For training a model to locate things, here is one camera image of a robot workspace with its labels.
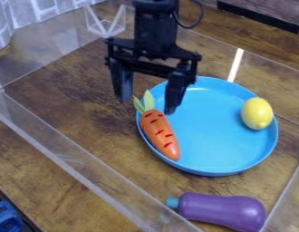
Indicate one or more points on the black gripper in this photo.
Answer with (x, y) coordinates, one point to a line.
(152, 53)

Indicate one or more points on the orange toy carrot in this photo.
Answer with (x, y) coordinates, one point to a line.
(156, 127)

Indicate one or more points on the blue plastic tray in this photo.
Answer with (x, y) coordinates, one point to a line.
(219, 146)

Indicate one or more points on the yellow toy lemon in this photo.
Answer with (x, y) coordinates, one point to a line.
(256, 113)

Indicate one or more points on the dark wooden baseboard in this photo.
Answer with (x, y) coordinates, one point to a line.
(279, 13)

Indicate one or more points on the purple toy eggplant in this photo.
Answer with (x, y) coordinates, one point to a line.
(237, 212)

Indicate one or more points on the blue plastic crate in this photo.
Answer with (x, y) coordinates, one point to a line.
(11, 222)

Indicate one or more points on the clear acrylic enclosure wall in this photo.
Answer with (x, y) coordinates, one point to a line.
(76, 167)

